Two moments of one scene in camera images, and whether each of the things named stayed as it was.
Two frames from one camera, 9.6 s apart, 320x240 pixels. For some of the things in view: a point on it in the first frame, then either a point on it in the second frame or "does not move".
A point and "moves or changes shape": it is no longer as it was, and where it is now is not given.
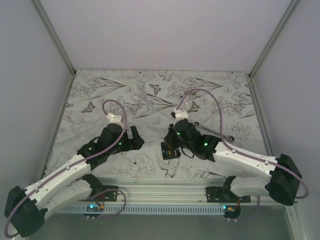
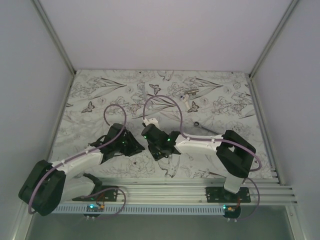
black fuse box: x=169 y=152 moves or changes shape
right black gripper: x=170 y=137 -> x=149 y=143
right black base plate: x=220 y=194 does not move
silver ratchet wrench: x=230 y=138 does not move
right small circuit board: x=232 y=211 does not move
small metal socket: x=194 y=92 does not move
